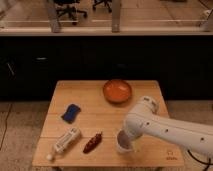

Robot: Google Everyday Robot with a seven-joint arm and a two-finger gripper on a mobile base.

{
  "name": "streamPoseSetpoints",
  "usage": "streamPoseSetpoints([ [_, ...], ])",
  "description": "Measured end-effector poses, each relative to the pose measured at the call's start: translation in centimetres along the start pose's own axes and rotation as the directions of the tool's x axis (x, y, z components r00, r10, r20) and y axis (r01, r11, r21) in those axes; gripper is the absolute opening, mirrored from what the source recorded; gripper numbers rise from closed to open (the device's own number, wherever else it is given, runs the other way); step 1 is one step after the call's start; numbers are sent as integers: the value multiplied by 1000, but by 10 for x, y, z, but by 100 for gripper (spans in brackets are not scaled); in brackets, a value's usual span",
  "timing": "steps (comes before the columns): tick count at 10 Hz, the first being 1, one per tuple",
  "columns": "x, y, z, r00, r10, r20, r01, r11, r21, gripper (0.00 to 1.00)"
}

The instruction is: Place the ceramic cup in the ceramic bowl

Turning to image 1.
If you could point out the blue sponge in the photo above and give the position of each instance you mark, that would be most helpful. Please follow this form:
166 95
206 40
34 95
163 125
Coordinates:
71 113

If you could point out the white ceramic cup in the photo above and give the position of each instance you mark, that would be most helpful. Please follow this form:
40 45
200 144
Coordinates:
123 143

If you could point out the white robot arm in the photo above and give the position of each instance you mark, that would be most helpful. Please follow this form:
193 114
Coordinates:
143 119

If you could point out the orange ceramic bowl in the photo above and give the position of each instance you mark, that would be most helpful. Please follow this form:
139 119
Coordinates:
117 91

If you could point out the dark red chili pepper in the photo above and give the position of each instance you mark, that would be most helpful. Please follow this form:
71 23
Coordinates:
92 143

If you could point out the wooden table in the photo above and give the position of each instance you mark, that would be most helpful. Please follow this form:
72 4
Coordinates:
99 116

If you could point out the white plastic bottle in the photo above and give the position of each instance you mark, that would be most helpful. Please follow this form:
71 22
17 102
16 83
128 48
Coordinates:
60 146

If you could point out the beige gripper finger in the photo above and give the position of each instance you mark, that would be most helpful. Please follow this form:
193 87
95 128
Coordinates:
136 145

